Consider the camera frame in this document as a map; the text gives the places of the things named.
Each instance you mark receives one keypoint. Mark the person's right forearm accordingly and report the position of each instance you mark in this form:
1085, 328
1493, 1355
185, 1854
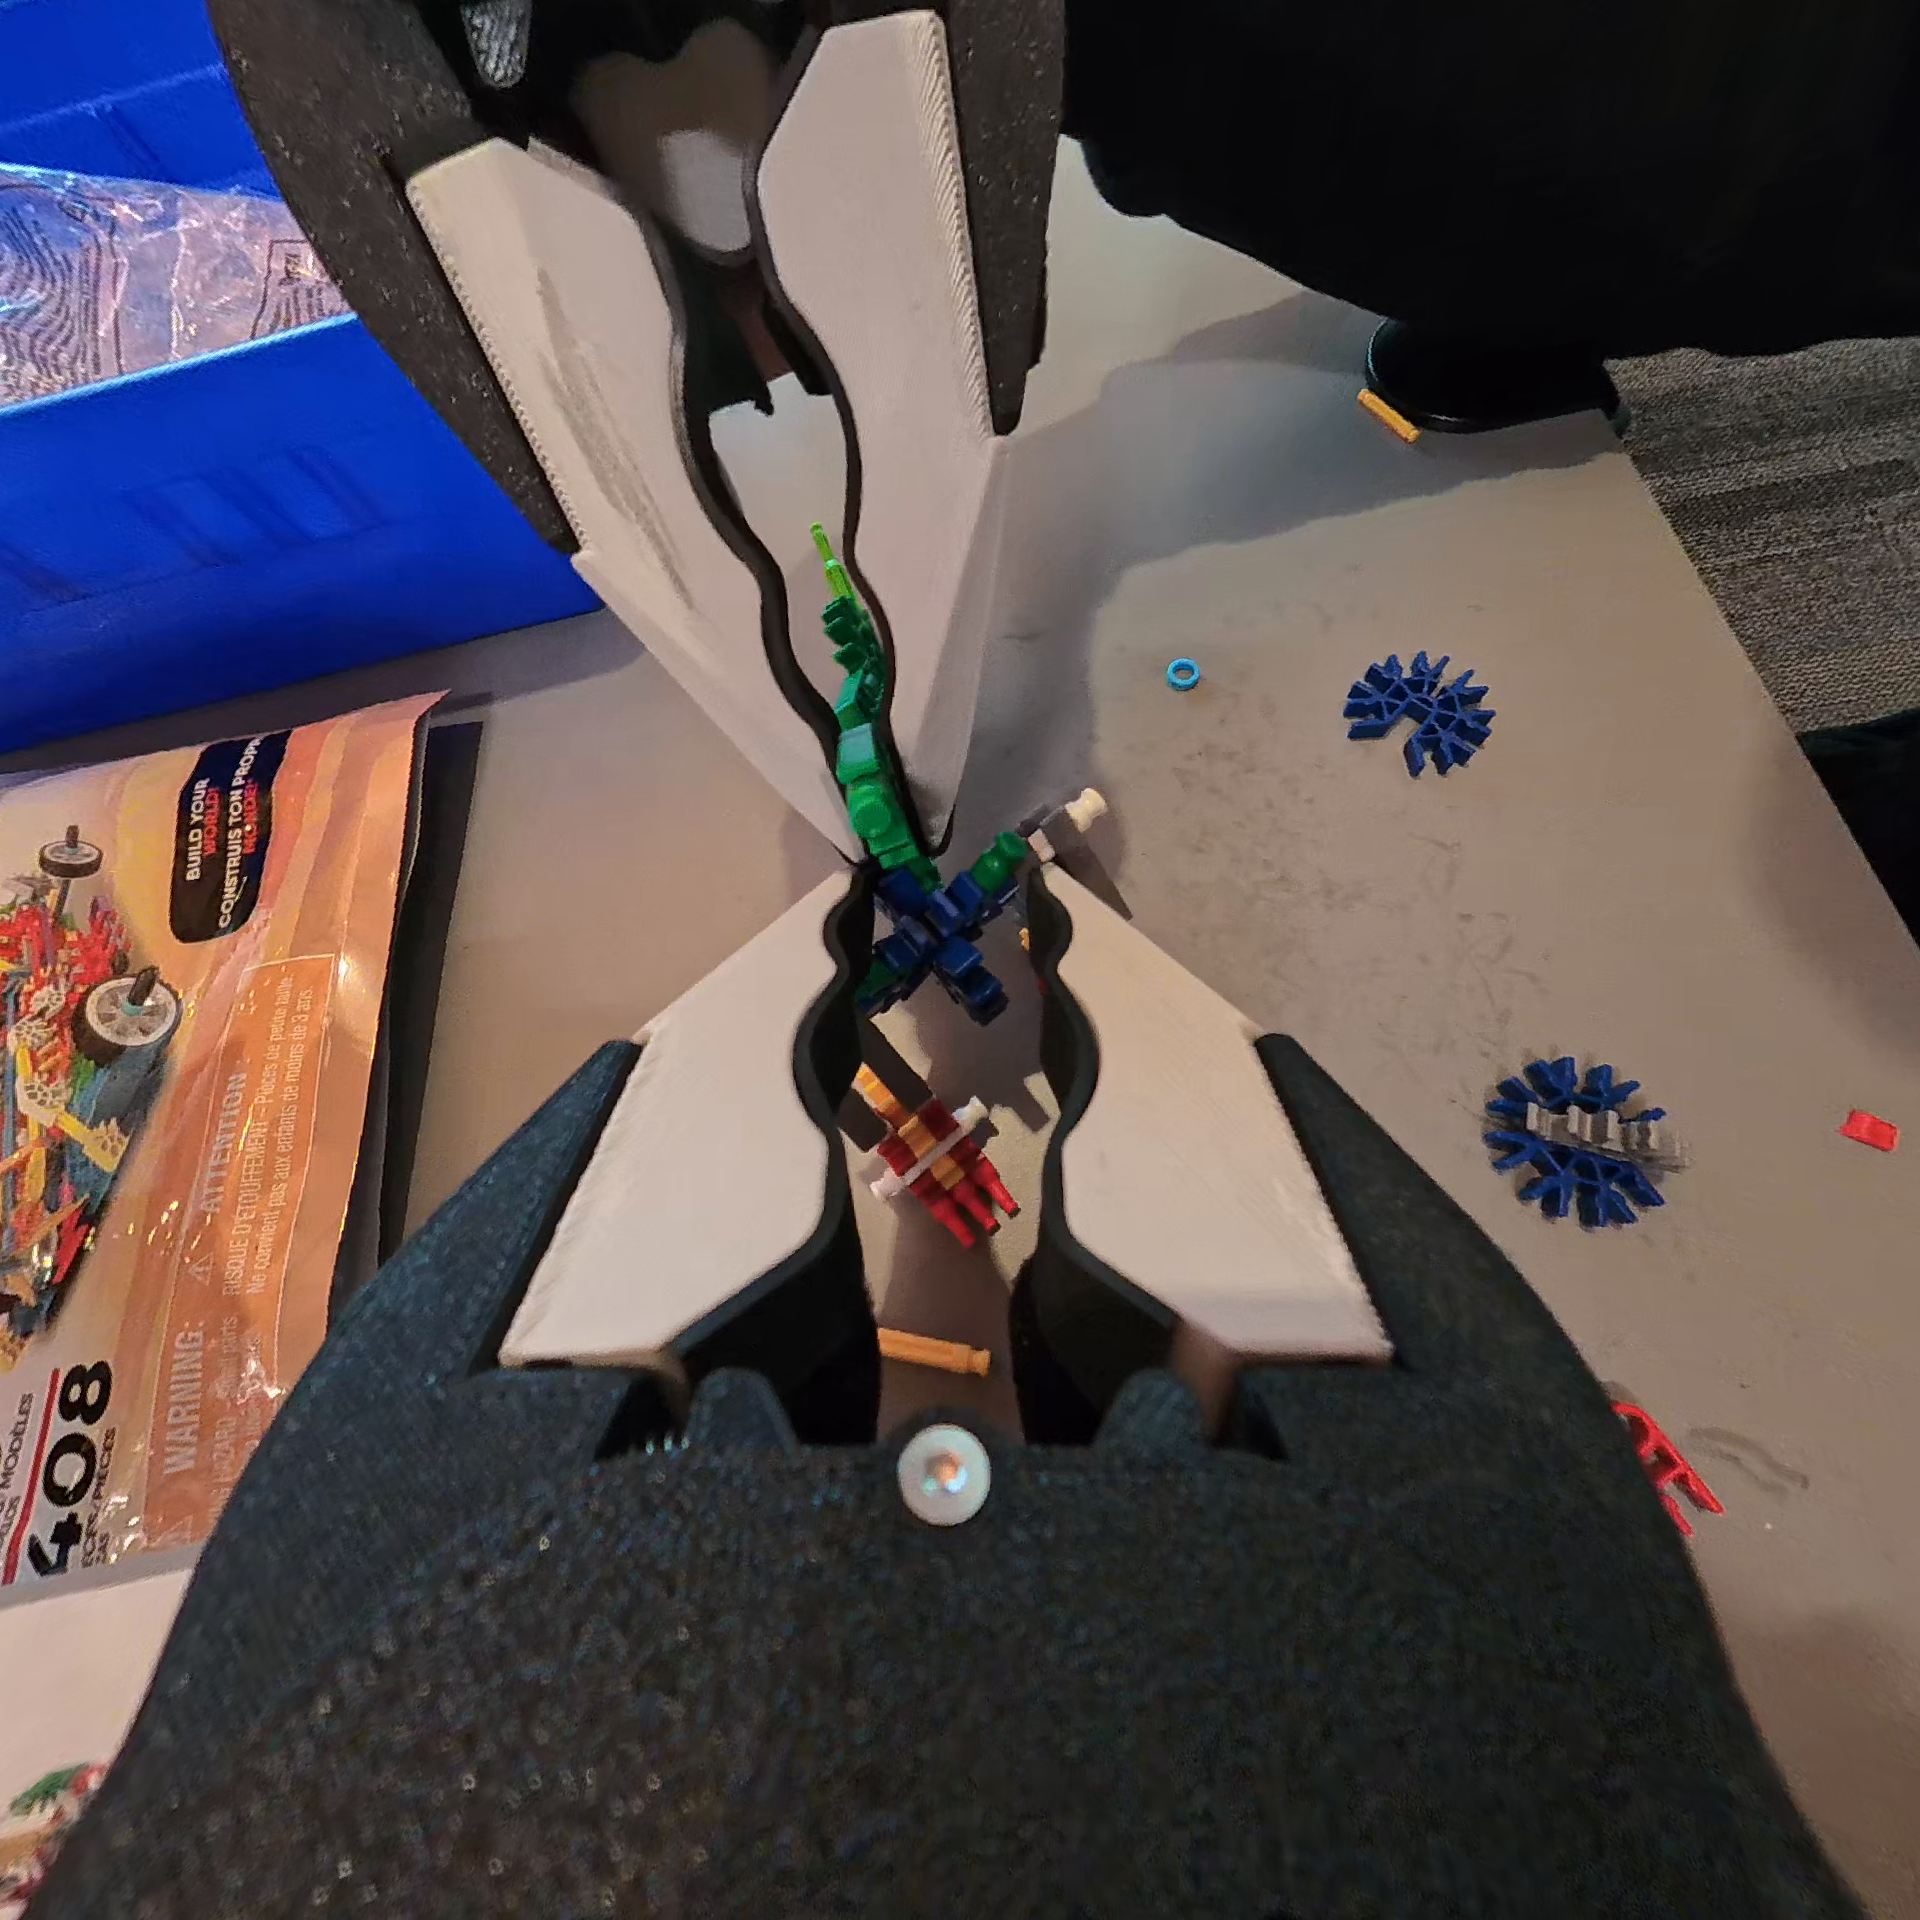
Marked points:
1501, 153

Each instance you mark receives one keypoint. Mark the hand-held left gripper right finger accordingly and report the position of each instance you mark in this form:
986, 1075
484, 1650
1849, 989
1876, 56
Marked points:
1198, 1188

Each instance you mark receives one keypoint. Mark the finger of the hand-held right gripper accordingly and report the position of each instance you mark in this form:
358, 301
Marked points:
916, 301
568, 377

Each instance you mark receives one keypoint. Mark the printed instruction booklet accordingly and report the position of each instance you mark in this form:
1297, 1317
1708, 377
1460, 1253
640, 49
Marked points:
77, 1695

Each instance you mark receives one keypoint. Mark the person's dark clothed body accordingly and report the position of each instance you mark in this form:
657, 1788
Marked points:
1876, 764

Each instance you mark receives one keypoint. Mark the blue snowflake toy connector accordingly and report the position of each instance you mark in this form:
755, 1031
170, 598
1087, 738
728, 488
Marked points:
1419, 714

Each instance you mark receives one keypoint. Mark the orange toy rod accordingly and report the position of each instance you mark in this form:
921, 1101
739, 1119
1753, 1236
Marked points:
930, 1351

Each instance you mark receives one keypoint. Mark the red toy connector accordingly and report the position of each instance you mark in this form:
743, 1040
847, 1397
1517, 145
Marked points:
1666, 1464

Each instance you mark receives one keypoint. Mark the short yellow toy rod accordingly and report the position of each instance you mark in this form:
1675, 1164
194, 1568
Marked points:
1390, 414

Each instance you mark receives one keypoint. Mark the blue and grey connector pair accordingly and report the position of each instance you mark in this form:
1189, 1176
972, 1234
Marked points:
1575, 1148

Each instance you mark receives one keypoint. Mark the colourful toy construction model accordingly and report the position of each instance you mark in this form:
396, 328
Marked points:
938, 932

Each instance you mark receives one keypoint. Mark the orange toy set package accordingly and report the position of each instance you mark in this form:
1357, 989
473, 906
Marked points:
180, 1051

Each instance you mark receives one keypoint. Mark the blue storage bin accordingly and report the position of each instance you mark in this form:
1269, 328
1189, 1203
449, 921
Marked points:
226, 558

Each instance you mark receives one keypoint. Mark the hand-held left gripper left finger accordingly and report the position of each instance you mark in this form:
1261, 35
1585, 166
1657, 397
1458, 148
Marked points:
689, 1188

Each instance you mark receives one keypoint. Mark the clear plastic bag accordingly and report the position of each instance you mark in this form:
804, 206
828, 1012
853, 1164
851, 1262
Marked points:
135, 284

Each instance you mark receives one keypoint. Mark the tiny red toy piece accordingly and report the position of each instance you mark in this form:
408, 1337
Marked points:
1869, 1131

